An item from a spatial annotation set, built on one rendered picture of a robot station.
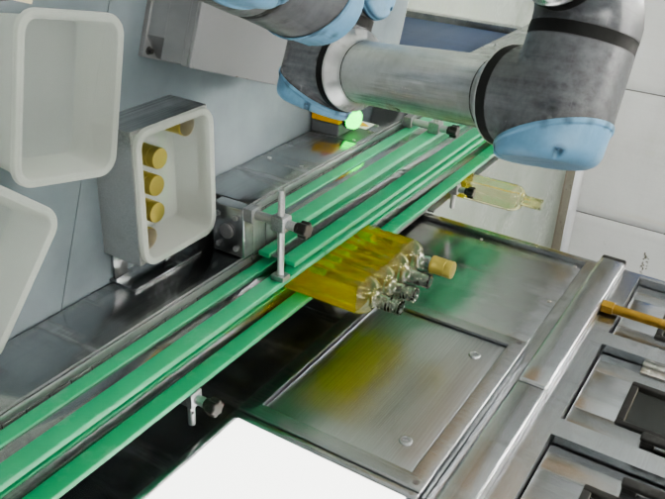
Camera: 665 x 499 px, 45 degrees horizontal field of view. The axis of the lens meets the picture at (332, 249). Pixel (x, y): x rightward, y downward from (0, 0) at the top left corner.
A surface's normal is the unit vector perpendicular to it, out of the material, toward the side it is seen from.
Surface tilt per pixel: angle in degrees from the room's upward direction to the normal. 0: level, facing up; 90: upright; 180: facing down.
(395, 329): 90
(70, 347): 90
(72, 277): 0
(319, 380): 90
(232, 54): 0
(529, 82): 111
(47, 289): 0
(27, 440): 90
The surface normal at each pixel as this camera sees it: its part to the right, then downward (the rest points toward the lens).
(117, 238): -0.53, 0.38
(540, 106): -0.55, -0.03
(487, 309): 0.03, -0.89
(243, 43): 0.85, 0.29
